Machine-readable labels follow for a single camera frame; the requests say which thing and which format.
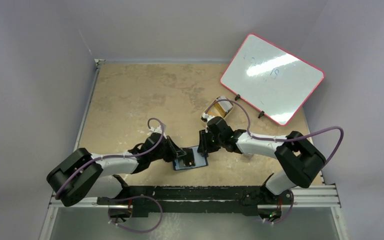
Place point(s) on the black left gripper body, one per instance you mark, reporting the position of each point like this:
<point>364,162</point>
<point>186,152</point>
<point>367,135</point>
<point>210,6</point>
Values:
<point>166,153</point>

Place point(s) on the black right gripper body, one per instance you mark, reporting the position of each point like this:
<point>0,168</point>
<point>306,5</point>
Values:
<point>204,141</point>

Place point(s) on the navy blue leather card holder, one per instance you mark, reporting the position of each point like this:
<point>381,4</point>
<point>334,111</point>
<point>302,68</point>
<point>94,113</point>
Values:
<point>199,160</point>

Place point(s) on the beige oval plastic tray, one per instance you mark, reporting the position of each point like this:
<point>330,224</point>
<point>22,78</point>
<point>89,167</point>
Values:
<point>204,117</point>

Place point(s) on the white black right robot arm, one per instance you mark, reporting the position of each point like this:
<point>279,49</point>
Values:
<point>299,159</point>

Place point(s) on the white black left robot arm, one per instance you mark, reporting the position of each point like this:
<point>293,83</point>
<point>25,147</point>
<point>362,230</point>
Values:
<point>83,174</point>

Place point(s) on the stack of credit cards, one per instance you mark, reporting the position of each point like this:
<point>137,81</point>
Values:
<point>220,109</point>

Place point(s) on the black whiteboard stand clip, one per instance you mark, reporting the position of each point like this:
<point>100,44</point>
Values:
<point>237,97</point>
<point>261,114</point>

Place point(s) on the red framed whiteboard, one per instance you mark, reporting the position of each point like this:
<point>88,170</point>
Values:
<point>270,79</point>

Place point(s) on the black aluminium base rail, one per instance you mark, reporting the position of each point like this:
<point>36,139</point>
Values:
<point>248,200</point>

